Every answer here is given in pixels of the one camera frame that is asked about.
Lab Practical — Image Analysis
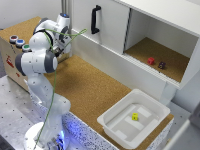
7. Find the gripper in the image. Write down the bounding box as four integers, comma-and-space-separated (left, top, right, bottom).
53, 31, 73, 57

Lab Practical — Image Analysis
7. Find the green button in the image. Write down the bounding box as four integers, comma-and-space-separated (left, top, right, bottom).
21, 43, 32, 54

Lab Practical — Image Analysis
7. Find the blue button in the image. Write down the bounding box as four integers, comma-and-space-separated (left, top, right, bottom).
15, 38, 26, 48

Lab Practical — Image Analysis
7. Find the white sliding door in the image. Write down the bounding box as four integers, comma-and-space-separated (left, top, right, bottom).
72, 0, 131, 56

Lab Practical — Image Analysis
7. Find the red button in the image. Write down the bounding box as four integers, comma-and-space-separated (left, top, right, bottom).
9, 34, 19, 44

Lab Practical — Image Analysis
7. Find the pink block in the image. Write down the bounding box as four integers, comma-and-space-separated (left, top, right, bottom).
147, 57, 156, 66

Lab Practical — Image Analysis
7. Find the white plastic box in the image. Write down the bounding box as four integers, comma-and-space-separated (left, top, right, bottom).
96, 88, 172, 150

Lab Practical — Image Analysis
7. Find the purple block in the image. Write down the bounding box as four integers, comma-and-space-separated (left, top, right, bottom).
157, 61, 167, 70

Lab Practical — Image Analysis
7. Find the yellow block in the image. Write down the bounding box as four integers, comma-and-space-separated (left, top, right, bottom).
131, 112, 140, 122

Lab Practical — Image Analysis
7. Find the white cabinet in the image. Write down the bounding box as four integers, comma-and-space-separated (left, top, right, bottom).
68, 0, 200, 107

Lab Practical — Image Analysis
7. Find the black door handle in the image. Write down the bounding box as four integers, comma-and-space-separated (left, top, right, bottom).
90, 4, 102, 35

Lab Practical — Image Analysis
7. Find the green cable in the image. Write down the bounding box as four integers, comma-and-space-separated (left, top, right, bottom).
33, 28, 88, 150

